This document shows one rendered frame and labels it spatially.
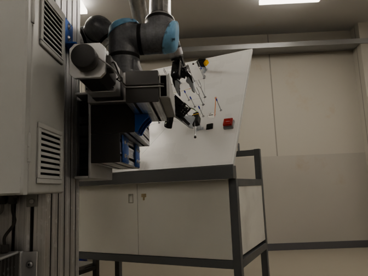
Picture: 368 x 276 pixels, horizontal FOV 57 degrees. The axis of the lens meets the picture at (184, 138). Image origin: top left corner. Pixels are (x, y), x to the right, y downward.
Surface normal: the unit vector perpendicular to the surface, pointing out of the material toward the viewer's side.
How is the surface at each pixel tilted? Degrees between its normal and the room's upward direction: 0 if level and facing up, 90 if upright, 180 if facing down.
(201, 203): 90
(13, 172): 90
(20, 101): 90
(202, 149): 54
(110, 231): 90
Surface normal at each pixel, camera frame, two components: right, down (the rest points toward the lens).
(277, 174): -0.03, -0.14
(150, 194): -0.44, -0.11
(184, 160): -0.37, -0.67
